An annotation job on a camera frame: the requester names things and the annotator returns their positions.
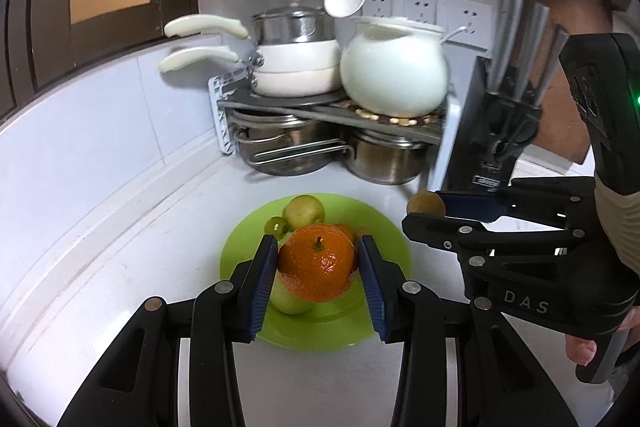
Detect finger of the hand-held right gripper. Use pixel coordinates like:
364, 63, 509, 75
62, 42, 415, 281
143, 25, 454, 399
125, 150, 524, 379
435, 176, 599, 224
402, 212, 589, 269

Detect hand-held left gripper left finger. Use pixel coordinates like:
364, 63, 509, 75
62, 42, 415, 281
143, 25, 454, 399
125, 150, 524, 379
57, 234, 280, 427

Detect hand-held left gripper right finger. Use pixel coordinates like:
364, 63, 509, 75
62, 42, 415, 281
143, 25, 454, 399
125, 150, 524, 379
356, 234, 566, 427

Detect large green apple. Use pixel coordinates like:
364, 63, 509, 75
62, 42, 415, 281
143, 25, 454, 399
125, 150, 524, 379
269, 277, 315, 315

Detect brown kiwi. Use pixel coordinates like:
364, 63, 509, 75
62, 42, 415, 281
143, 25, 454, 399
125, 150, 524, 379
406, 191, 446, 220

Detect large orange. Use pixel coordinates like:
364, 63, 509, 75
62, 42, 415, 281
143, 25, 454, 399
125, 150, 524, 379
277, 223, 359, 304

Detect green plate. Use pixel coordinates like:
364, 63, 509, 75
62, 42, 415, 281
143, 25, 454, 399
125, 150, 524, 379
220, 193, 413, 350

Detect person's right hand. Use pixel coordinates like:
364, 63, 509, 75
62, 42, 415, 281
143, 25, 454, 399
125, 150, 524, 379
565, 337, 599, 366

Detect black knife block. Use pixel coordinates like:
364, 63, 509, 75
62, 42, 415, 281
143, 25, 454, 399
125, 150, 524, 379
445, 56, 543, 195

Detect white cutting board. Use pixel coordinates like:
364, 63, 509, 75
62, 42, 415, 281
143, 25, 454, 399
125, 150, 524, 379
427, 99, 463, 192

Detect black kitchen scissors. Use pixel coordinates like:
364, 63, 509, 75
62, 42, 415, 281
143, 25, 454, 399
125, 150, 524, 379
481, 99, 541, 168

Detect yellow-green pear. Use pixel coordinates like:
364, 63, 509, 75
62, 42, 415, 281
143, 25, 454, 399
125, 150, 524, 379
285, 195, 326, 230

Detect wide steel pot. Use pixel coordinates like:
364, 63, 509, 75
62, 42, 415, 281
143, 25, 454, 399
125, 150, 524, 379
239, 114, 346, 176
345, 129, 433, 186

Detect wooden bead trivet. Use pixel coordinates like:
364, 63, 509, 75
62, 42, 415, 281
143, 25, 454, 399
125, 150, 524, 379
350, 104, 446, 126

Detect brown wooden cutting board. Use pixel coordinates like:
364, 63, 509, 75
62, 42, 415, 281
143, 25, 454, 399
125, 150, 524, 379
505, 0, 613, 165

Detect steel kitchen rack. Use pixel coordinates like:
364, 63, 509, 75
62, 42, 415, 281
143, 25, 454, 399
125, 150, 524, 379
220, 87, 451, 168

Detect white ceramic pot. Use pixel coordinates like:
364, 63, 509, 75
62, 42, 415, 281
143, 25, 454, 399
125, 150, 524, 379
340, 24, 469, 118

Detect dark round griddle pan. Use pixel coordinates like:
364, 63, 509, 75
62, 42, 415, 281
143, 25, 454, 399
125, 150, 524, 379
220, 87, 346, 108

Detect cream saucepan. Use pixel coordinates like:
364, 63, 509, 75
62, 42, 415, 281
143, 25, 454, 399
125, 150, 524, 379
164, 14, 342, 70
159, 47, 341, 98

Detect tall steel pot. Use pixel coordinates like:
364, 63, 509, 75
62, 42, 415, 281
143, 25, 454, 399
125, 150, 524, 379
252, 14, 337, 45

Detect beige wrist strap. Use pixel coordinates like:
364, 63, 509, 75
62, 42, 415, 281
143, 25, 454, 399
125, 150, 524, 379
594, 183, 640, 295

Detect steel handled knife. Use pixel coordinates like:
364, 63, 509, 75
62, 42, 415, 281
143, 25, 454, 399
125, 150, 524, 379
492, 0, 526, 92
515, 2, 551, 98
535, 29, 571, 102

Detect white plastic bracket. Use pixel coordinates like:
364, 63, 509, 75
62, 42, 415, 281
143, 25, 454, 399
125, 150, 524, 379
209, 69, 251, 156

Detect white wall socket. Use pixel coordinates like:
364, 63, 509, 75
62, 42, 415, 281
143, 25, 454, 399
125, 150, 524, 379
362, 0, 393, 18
402, 0, 438, 24
447, 0, 493, 48

